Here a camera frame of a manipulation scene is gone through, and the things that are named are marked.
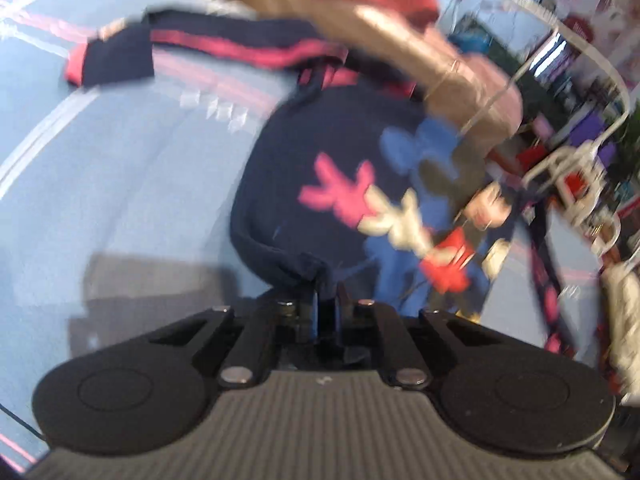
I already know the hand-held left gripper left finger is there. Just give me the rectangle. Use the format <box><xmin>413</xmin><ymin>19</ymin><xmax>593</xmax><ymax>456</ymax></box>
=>
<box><xmin>150</xmin><ymin>289</ymin><xmax>322</xmax><ymax>387</ymax></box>

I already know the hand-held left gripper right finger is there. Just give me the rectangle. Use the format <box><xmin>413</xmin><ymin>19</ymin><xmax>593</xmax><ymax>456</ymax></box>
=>
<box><xmin>335</xmin><ymin>284</ymin><xmax>495</xmax><ymax>389</ymax></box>

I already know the navy cartoon print shirt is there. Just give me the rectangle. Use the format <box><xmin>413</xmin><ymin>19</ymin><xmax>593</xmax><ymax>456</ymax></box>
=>
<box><xmin>64</xmin><ymin>12</ymin><xmax>507</xmax><ymax>322</ymax></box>

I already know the person's right forearm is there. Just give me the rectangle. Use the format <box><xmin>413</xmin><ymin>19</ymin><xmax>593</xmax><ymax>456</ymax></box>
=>
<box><xmin>309</xmin><ymin>0</ymin><xmax>471</xmax><ymax>107</ymax></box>

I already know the person's right hand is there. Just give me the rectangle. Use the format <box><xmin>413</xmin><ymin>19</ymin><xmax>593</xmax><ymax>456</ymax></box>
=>
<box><xmin>450</xmin><ymin>52</ymin><xmax>525</xmax><ymax>154</ymax></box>

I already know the blue plaid bedsheet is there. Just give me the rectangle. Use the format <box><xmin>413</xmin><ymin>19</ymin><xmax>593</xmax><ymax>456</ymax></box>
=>
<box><xmin>0</xmin><ymin>0</ymin><xmax>617</xmax><ymax>476</ymax></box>

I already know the white cloth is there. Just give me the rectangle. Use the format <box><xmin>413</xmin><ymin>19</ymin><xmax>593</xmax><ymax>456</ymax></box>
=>
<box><xmin>599</xmin><ymin>260</ymin><xmax>640</xmax><ymax>403</ymax></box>

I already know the black pink-dotted strap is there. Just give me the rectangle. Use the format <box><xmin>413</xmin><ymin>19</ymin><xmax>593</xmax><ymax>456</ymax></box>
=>
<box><xmin>517</xmin><ymin>197</ymin><xmax>577</xmax><ymax>357</ymax></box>

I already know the white wire frame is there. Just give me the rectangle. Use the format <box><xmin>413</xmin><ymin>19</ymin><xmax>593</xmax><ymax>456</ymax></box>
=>
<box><xmin>522</xmin><ymin>141</ymin><xmax>622</xmax><ymax>257</ymax></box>

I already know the white flat cable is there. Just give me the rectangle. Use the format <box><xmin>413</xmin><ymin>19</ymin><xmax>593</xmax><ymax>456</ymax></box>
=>
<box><xmin>474</xmin><ymin>0</ymin><xmax>632</xmax><ymax>128</ymax></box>

